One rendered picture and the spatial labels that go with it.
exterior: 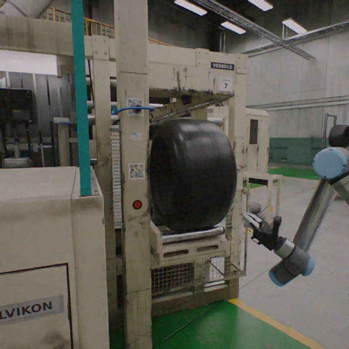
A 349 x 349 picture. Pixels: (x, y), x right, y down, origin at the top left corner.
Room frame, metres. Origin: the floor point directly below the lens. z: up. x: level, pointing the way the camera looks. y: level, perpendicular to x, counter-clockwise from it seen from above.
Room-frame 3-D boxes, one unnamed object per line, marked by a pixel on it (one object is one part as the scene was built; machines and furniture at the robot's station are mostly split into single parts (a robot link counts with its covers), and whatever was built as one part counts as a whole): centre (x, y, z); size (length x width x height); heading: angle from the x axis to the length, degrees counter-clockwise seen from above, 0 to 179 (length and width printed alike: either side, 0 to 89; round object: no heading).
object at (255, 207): (4.07, -1.37, 0.40); 0.60 x 0.35 x 0.80; 42
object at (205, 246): (1.20, -0.08, 0.83); 0.36 x 0.09 x 0.06; 110
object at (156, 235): (1.28, 0.13, 0.90); 0.40 x 0.03 x 0.10; 20
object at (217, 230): (1.21, -0.09, 0.90); 0.35 x 0.05 x 0.05; 110
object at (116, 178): (1.17, 0.27, 1.19); 0.05 x 0.04 x 0.48; 20
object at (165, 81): (1.66, -0.05, 1.71); 0.61 x 0.25 x 0.15; 110
